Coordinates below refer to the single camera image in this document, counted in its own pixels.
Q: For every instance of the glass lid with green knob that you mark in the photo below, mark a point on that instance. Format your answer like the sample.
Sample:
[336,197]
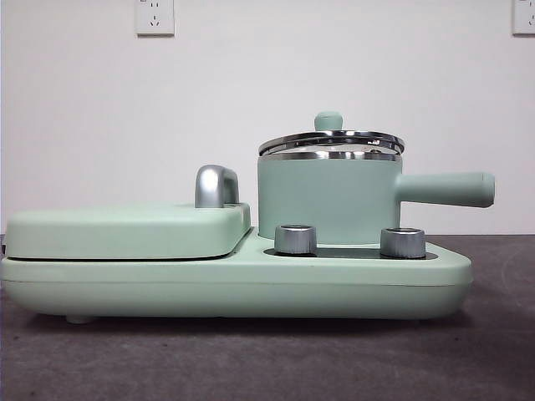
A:
[328,121]

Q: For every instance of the silver control knob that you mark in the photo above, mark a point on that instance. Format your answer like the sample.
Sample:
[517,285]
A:
[402,243]
[294,240]

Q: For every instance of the green grill cover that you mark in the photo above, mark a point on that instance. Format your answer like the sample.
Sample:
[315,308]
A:
[125,229]

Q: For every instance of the white wall socket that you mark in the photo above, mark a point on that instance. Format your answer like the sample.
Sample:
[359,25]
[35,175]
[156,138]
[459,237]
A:
[524,16]
[154,18]

